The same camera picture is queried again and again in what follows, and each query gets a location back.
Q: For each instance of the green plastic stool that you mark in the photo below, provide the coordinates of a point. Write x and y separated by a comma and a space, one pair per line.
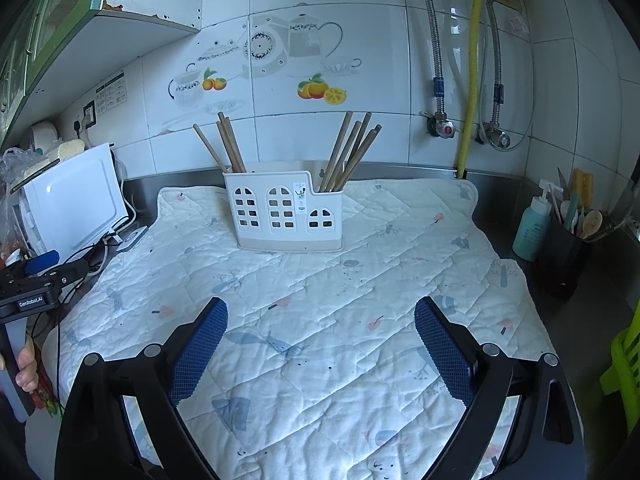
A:
622, 360

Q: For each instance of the wooden spoon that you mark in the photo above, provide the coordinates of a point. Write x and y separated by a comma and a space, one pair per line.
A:
593, 221

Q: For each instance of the white plastic utensil holder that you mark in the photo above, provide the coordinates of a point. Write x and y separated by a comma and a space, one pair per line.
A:
262, 240

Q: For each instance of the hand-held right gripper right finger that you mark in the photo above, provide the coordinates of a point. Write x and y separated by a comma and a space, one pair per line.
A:
445, 355

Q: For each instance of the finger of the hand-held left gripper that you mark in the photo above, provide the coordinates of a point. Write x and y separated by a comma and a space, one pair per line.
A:
42, 262
70, 271

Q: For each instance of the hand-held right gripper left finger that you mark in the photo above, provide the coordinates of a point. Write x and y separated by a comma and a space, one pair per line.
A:
197, 355

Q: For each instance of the printed wall notice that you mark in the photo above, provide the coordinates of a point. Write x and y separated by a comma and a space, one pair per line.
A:
110, 94

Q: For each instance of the teal plastic bottle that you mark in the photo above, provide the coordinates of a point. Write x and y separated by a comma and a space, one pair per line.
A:
530, 230

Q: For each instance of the white quilted mat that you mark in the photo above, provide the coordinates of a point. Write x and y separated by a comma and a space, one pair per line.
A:
325, 285

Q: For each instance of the black utensil container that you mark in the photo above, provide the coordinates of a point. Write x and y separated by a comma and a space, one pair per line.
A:
562, 260

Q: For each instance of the wooden spatula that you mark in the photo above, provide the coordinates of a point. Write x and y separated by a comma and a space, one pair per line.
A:
582, 187

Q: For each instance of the white round appliance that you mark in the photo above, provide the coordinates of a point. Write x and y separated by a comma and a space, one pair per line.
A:
45, 137

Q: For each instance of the metal water valve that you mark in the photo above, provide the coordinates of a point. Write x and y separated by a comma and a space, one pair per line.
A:
497, 137

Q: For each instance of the clear plastic bag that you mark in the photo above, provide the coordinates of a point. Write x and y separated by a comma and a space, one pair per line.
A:
17, 167

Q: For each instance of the wall socket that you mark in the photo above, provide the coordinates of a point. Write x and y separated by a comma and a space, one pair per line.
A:
89, 115

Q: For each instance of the white microwave oven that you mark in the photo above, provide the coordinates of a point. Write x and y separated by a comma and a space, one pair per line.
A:
70, 200

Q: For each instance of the cream cloth bundle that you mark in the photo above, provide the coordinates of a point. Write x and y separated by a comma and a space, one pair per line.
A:
65, 152

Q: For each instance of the green wall cabinet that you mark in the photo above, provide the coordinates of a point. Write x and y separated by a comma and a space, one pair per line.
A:
30, 35

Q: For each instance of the person's left hand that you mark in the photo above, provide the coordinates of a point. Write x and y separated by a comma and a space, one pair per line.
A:
29, 365

